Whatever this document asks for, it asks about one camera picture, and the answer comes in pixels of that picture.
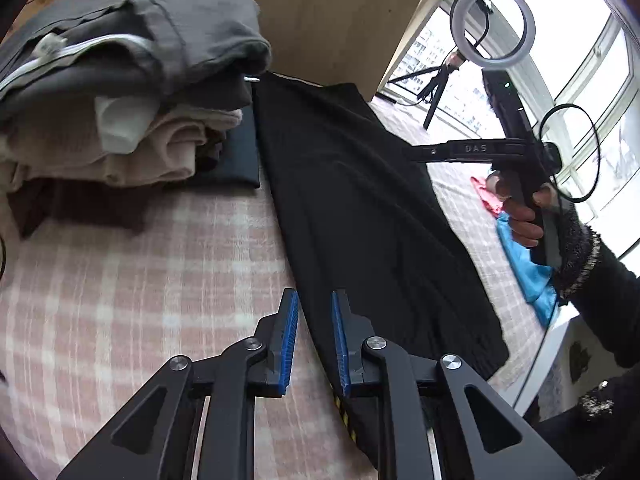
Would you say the black jacket with yellow print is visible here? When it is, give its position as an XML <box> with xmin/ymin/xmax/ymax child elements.
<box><xmin>252</xmin><ymin>70</ymin><xmax>511</xmax><ymax>470</ymax></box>

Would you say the person's right forearm black sleeve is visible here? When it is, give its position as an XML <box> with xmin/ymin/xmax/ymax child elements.
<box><xmin>552</xmin><ymin>198</ymin><xmax>639</xmax><ymax>368</ymax></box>

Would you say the person's right hand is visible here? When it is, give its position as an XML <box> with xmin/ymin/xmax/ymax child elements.
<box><xmin>486</xmin><ymin>172</ymin><xmax>559</xmax><ymax>248</ymax></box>

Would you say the pink garment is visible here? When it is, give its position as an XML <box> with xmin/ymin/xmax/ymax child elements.
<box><xmin>470</xmin><ymin>177</ymin><xmax>503</xmax><ymax>219</ymax></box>

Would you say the black tripod stand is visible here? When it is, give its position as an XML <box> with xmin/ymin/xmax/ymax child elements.
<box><xmin>388</xmin><ymin>49</ymin><xmax>466</xmax><ymax>130</ymax></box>

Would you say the light blue garment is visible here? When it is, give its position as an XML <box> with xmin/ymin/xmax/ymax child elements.
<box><xmin>496</xmin><ymin>211</ymin><xmax>556</xmax><ymax>327</ymax></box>

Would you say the grey-brown wooden board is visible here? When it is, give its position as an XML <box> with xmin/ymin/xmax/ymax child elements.
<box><xmin>255</xmin><ymin>0</ymin><xmax>422</xmax><ymax>99</ymax></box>

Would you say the dark teal folded garment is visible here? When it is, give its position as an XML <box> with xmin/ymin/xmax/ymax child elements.
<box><xmin>192</xmin><ymin>106</ymin><xmax>260</xmax><ymax>188</ymax></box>

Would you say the pink plaid blanket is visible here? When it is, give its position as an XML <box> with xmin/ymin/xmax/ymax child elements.
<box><xmin>0</xmin><ymin>96</ymin><xmax>561</xmax><ymax>480</ymax></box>

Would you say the white collared shirt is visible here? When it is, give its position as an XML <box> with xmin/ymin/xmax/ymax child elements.
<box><xmin>94</xmin><ymin>96</ymin><xmax>160</xmax><ymax>155</ymax></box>

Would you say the grey folded garment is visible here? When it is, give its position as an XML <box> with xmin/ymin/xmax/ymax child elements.
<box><xmin>1</xmin><ymin>0</ymin><xmax>272</xmax><ymax>118</ymax></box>

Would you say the brown folded garment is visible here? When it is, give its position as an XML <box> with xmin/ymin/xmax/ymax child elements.
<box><xmin>6</xmin><ymin>123</ymin><xmax>237</xmax><ymax>239</ymax></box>

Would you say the beige knit sweater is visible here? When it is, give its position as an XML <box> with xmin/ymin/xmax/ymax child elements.
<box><xmin>1</xmin><ymin>104</ymin><xmax>243</xmax><ymax>192</ymax></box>

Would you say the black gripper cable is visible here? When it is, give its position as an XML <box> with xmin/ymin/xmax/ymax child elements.
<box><xmin>537</xmin><ymin>103</ymin><xmax>602</xmax><ymax>331</ymax></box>

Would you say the white ring light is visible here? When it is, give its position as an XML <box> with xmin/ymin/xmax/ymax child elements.
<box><xmin>449</xmin><ymin>0</ymin><xmax>537</xmax><ymax>70</ymax></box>

